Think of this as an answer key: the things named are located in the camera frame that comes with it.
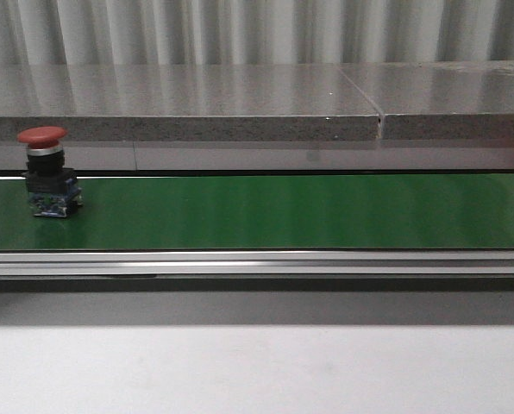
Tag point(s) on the red mushroom push button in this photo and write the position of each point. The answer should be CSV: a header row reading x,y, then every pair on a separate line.
x,y
53,189

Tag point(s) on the grey stone counter slab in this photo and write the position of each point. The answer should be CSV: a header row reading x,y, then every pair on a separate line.
x,y
186,103

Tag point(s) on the grey stone slab right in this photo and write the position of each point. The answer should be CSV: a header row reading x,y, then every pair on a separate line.
x,y
439,101

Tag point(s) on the green conveyor belt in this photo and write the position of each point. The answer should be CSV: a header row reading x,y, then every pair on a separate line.
x,y
263,212

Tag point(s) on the white pleated curtain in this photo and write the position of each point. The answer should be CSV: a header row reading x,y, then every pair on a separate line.
x,y
254,32

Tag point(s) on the aluminium conveyor side rail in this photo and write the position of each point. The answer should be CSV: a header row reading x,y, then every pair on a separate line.
x,y
264,264

